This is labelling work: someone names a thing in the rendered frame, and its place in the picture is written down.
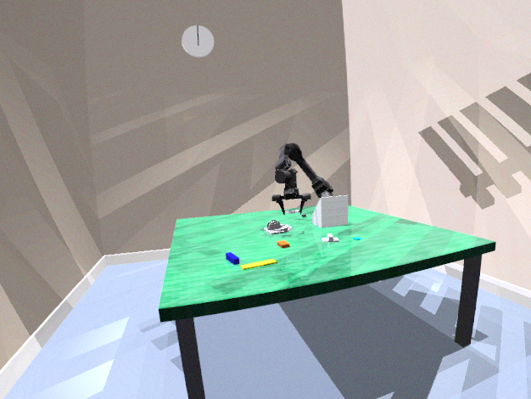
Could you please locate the yellow flat bar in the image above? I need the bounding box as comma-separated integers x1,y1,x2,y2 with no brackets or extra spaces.
240,259,277,270

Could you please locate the blue rectangular bar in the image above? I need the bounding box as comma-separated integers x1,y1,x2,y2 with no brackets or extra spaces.
226,252,239,265

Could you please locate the orange block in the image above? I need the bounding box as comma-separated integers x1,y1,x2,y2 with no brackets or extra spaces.
277,240,290,249

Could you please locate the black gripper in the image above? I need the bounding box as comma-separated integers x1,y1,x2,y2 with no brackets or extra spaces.
271,183,311,216

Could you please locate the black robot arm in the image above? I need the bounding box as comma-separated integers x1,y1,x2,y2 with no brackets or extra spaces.
275,143,333,200

